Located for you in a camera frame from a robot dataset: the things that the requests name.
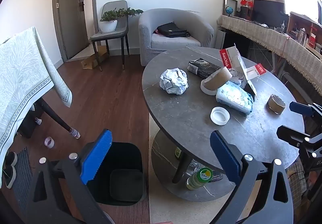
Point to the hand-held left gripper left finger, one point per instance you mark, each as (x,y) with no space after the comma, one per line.
(96,156)

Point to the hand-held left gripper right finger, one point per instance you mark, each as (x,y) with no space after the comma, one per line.
(226,156)

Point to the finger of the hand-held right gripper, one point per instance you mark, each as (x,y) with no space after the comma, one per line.
(289,133)
(299,108)

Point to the small brown tape core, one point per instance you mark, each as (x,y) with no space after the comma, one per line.
(275,105)

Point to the dark green trash bin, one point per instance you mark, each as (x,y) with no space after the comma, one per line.
(125,158)

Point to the white plastic lid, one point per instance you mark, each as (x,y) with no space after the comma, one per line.
(220,115)

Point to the blue white tissue packet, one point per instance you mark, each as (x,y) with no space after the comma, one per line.
(234,97)

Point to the grey wrapper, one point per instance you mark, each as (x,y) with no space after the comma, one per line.
(236,79)

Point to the brown cardboard tape roll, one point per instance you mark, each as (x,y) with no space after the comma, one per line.
(217,80)

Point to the white red card packaging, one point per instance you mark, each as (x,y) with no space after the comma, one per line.
(230,54)

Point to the white paper ball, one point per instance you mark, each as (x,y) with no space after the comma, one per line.
(173,80)

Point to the black carton box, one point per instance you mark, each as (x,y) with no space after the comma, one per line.
(201,66)

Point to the clear plastic bottle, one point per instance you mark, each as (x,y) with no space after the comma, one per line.
(195,165)

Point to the green glass bottle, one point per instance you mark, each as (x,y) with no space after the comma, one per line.
(198,178)

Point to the clear tape roll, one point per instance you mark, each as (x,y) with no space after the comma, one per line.
(49,142)

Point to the dark table leg striped sock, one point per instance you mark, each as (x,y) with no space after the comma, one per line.
(38,121)
(57,118)

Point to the round grey coffee table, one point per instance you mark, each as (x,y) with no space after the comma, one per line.
(186,118)

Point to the black storage box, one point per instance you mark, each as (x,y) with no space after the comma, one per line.
(29,126)

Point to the grey striped floor mat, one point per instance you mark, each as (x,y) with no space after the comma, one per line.
(24,178)

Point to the brown open box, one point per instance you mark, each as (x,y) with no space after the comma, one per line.
(301,27)

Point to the beige lace table runner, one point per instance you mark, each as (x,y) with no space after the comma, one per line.
(264,35)

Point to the dark sneaker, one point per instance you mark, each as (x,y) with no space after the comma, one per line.
(10,176)
(11,158)

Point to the flat cardboard box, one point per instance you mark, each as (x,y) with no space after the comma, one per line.
(91,61)

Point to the black monitor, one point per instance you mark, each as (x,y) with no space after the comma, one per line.
(268,10)

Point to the white leaning panel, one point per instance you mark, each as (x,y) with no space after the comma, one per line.
(220,39)

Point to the table with patterned cloth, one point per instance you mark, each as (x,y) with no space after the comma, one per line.
(22,75)

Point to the small red flags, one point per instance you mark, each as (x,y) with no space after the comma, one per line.
(246,2)

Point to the grey armchair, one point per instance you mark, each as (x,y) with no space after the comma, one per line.
(176,48)

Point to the small blue globe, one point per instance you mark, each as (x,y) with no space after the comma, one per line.
(229,10)

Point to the grey dining chair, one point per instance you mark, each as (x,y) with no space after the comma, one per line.
(110,35)

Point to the potted plant white pot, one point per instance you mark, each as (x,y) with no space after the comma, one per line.
(108,25)

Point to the black bag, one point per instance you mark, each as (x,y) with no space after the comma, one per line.
(172,30)

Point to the grey door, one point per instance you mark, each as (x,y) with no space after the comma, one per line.
(70,17)

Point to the picture frame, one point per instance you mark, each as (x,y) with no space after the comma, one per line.
(230,1)

